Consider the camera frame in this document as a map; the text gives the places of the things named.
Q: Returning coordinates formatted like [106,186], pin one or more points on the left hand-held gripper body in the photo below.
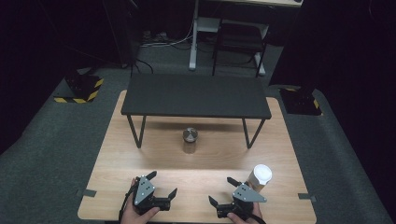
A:
[144,189]

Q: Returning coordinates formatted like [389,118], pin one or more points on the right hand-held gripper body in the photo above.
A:
[246,194]

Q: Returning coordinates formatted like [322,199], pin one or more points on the white lidded cup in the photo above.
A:
[262,174]

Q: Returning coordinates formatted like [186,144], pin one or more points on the steel cup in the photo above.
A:
[190,135]

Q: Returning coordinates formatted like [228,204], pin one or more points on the black metal-legged shelf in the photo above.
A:
[194,95]

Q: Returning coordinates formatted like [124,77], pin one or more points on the person's right hand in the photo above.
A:
[249,221]

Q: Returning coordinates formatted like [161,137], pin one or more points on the person's left hand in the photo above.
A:
[137,218]

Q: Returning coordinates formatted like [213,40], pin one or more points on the grey tape strip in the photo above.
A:
[306,197]
[87,193]

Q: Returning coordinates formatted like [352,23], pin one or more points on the yellow-black striped stand base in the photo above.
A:
[84,88]
[300,102]

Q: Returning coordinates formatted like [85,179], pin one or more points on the black chair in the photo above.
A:
[239,37]

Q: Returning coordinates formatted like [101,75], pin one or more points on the white desk frame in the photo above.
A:
[193,37]

